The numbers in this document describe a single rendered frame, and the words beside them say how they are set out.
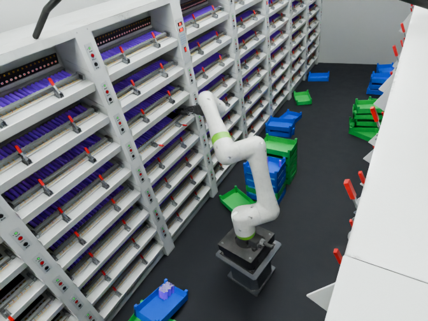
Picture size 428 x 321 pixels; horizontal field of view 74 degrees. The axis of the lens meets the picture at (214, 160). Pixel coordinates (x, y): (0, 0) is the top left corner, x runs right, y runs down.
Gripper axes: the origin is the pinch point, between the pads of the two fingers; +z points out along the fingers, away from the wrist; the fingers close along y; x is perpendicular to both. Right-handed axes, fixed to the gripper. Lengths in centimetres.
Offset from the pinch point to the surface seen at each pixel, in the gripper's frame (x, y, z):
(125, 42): -56, 21, -1
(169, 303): 97, 92, -14
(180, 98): -10.3, 1.3, -6.7
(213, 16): -49, -60, -12
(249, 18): -33, -128, -6
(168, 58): -36.2, -8.4, -0.6
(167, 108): -10.2, 16.9, -6.8
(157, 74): -32.0, 10.5, -4.7
